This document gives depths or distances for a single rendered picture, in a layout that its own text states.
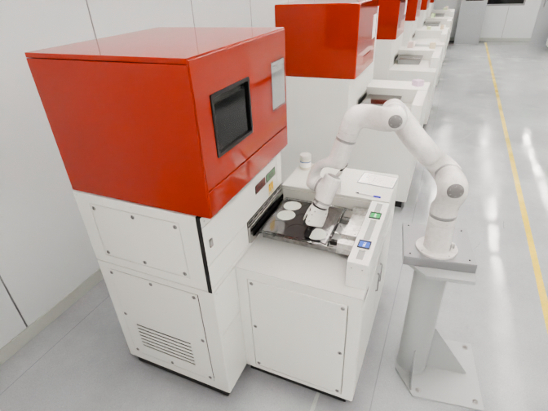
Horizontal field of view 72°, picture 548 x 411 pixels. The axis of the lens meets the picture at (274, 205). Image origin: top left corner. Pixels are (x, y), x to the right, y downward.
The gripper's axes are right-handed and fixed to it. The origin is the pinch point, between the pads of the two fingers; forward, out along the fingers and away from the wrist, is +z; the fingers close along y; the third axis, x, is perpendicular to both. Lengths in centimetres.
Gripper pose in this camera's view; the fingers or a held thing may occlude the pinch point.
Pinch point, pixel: (307, 232)
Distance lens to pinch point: 191.1
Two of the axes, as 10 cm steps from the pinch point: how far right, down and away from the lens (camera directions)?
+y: 8.7, 1.7, 4.7
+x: -3.5, -4.7, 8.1
